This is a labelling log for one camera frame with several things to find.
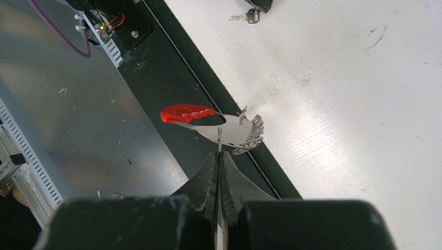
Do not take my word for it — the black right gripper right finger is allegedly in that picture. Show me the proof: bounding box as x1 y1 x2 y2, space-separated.
220 152 396 249

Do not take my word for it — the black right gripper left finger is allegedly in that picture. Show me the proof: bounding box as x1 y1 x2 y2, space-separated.
35 152 219 249

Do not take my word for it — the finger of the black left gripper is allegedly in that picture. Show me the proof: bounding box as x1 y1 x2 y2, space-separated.
245 0 273 14

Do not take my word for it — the silver key with red tag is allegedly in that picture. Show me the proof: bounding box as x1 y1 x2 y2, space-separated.
228 8 260 24

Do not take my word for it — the metal key organizer red handle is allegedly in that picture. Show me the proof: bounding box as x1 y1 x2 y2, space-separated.
160 104 264 155

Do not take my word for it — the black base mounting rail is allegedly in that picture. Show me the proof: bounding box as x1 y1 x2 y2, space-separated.
65 0 304 201

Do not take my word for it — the right controller board with wires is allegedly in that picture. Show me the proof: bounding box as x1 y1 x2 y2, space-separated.
90 10 126 43

